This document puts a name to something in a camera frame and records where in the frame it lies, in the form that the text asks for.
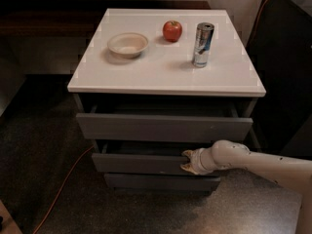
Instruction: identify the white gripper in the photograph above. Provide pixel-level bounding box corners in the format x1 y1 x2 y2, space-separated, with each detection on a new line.
180 148 216 175

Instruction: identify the grey drawer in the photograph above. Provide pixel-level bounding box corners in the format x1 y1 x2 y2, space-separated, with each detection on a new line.
92 141 210 176
104 173 220 192
77 103 253 143

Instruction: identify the silver redbull can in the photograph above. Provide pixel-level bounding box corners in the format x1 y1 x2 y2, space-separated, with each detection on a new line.
192 22 215 67

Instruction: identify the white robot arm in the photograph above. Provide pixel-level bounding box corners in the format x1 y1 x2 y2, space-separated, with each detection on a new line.
180 140 312 234

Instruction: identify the grey bottom drawer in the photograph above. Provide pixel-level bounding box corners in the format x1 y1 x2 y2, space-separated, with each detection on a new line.
104 173 220 192

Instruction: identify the white-topped grey drawer cabinet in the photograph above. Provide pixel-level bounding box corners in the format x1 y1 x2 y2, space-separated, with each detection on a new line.
66 8 267 193

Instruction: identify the grey top drawer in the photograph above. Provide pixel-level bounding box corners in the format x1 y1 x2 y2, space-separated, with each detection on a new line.
77 103 253 143

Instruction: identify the red apple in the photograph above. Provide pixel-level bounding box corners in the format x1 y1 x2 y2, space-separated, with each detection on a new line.
163 20 182 42

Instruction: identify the beige paper bowl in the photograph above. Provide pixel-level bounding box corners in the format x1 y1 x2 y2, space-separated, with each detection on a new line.
107 32 149 59

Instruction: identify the dark wooden bench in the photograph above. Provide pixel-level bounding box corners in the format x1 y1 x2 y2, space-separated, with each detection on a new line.
0 0 211 37

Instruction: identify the orange cable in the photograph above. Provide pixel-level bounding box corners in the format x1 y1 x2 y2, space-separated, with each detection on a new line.
31 0 312 234

